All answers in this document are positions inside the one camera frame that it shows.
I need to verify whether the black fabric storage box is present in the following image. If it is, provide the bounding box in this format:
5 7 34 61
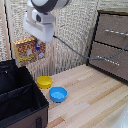
0 58 50 128

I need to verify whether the beige woven folding screen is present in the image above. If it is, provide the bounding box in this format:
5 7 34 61
0 0 128 82

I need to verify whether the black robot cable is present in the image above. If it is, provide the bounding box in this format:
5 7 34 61
53 34 128 62

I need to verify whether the yellow plastic bowl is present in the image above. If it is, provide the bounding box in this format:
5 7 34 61
36 75 54 90

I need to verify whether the colourful cereal bar box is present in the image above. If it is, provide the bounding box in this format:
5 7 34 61
12 36 47 65

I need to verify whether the brown drawer cabinet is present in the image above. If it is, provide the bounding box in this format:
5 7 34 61
87 9 128 84

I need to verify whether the blue plastic bowl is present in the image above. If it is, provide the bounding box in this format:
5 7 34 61
48 86 69 103

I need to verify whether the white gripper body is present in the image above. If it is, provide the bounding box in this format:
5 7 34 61
22 20 56 44

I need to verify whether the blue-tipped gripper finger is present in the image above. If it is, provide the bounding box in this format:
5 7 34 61
34 40 41 52

